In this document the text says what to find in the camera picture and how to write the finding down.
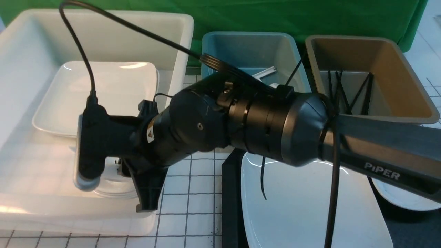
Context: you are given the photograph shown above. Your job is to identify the green cloth backdrop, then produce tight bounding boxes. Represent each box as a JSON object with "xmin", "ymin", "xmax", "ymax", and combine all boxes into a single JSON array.
[{"xmin": 0, "ymin": 0, "xmax": 428, "ymax": 67}]

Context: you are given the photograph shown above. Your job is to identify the large white square plate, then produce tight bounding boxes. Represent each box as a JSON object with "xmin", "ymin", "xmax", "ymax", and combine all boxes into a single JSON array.
[{"xmin": 241, "ymin": 153, "xmax": 393, "ymax": 248}]

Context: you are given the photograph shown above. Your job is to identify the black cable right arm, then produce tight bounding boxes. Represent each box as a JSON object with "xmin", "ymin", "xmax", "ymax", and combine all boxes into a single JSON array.
[{"xmin": 59, "ymin": 0, "xmax": 341, "ymax": 248}]

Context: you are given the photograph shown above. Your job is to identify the black chopstick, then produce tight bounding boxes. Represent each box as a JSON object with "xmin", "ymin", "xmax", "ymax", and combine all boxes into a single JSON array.
[
  {"xmin": 346, "ymin": 72, "xmax": 371, "ymax": 115},
  {"xmin": 327, "ymin": 70, "xmax": 335, "ymax": 104},
  {"xmin": 359, "ymin": 72, "xmax": 373, "ymax": 116},
  {"xmin": 335, "ymin": 69, "xmax": 352, "ymax": 115}
]

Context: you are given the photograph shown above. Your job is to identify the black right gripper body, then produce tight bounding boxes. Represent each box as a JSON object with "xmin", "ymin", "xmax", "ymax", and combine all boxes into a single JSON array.
[{"xmin": 103, "ymin": 100, "xmax": 172, "ymax": 169}]

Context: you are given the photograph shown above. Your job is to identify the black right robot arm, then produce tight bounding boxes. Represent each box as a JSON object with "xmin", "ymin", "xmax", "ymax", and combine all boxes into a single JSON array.
[{"xmin": 104, "ymin": 73, "xmax": 440, "ymax": 202}]

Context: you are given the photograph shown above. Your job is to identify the brown plastic bin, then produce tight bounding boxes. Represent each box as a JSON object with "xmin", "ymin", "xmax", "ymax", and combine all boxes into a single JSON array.
[{"xmin": 305, "ymin": 35, "xmax": 440, "ymax": 125}]

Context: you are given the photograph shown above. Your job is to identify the teal plastic bin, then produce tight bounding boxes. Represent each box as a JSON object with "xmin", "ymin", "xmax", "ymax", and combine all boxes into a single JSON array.
[{"xmin": 202, "ymin": 32, "xmax": 311, "ymax": 93}]

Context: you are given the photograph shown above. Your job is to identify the stacked white plates in tub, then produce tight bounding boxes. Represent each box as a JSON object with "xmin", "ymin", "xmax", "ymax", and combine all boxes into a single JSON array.
[{"xmin": 32, "ymin": 61, "xmax": 160, "ymax": 137}]

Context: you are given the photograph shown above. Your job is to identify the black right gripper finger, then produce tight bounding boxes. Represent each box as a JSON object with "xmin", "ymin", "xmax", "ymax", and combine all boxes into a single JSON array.
[{"xmin": 120, "ymin": 158, "xmax": 168, "ymax": 213}]

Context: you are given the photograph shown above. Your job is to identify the black serving tray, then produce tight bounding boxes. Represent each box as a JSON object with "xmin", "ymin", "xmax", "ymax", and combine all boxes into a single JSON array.
[{"xmin": 222, "ymin": 149, "xmax": 441, "ymax": 248}]

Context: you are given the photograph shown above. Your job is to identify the white small bowl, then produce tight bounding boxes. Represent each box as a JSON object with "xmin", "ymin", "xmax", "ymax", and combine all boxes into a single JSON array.
[
  {"xmin": 372, "ymin": 179, "xmax": 441, "ymax": 211},
  {"xmin": 71, "ymin": 114, "xmax": 137, "ymax": 199}
]

